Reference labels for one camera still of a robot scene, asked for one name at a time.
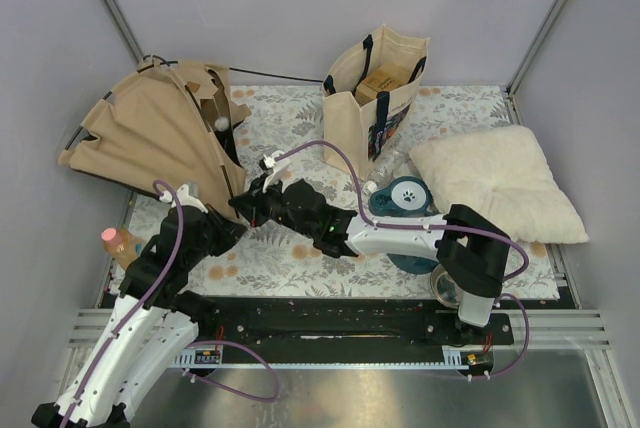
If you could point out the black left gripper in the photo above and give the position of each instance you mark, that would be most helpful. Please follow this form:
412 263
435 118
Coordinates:
230 232

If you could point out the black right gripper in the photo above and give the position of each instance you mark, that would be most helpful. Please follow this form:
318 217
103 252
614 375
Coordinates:
252 203

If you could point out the beige fabric pet tent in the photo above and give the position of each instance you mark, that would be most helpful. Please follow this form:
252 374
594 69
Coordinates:
145 129

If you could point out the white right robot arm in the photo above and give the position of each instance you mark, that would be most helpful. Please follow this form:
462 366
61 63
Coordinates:
471 250

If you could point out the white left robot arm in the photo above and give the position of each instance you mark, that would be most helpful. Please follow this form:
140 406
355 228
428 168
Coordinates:
154 319

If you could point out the teal double pet bowl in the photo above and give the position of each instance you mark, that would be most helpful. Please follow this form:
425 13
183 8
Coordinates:
406 196

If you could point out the steel pet bowl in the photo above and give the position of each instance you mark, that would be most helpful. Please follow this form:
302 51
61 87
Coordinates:
444 288

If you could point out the floral patterned mat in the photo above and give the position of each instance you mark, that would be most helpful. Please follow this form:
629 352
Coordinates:
274 261

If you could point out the pink cap juice bottle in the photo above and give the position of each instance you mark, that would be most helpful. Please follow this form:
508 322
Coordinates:
123 246

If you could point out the white pompom toy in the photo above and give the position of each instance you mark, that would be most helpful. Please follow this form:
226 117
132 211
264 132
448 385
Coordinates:
222 124

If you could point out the cream canvas tote bag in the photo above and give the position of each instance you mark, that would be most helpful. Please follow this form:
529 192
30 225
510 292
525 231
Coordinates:
362 132

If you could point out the brown cardboard box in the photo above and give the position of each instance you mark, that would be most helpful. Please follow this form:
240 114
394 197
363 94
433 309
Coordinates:
386 78

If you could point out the cream fluffy pillow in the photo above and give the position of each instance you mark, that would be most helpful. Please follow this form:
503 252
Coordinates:
504 176

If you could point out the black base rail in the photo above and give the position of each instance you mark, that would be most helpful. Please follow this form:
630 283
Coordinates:
254 323

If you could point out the white slotted cable duct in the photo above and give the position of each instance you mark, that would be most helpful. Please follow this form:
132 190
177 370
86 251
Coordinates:
314 354

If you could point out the aluminium frame rail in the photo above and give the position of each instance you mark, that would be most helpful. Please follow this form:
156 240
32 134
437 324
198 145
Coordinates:
554 329

